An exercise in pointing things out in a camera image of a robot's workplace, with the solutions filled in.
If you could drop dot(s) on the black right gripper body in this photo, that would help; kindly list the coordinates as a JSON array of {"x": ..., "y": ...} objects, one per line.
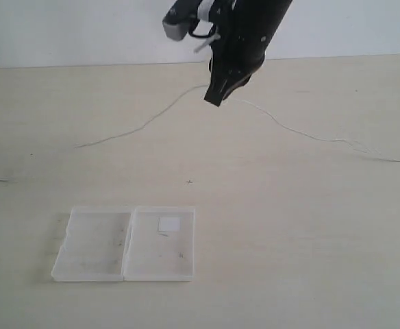
[{"x": 236, "y": 58}]

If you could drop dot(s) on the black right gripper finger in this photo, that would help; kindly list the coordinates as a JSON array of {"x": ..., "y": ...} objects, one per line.
[
  {"x": 219, "y": 89},
  {"x": 234, "y": 79}
]

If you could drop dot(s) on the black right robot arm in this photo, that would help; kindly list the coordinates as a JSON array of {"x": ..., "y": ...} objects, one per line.
[{"x": 244, "y": 30}]

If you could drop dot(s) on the white paper label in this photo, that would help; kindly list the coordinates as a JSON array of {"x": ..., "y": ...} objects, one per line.
[{"x": 169, "y": 224}]

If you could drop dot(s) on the clear plastic storage case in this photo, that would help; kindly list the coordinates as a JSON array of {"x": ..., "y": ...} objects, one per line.
[{"x": 122, "y": 243}]

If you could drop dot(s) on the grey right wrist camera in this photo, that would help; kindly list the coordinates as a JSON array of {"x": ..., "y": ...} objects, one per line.
[{"x": 180, "y": 18}]

